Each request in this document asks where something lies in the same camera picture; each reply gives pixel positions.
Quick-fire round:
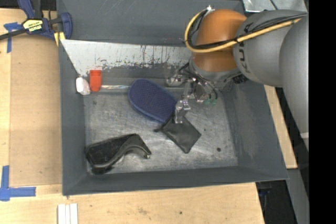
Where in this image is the clear plastic tube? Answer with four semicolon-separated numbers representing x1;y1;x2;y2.
101;84;131;91

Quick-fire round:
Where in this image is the black flat pouch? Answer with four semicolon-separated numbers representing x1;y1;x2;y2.
154;115;203;154

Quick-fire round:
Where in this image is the grey metal bin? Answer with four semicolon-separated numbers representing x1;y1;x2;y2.
55;0;290;196

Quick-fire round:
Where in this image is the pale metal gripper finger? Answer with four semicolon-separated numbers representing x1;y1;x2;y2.
174;105;184;124
178;98;192;113

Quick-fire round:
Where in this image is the blue oval dotted pad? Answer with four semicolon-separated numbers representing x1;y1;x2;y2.
128;78;178;124

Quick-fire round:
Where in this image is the black curved plastic handle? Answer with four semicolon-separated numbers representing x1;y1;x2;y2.
85;133;152;175

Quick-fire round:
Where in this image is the black cylinder on white bracket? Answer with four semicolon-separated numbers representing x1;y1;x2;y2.
233;73;248;85

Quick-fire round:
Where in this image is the orange-red plastic cup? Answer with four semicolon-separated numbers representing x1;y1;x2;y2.
89;69;103;93

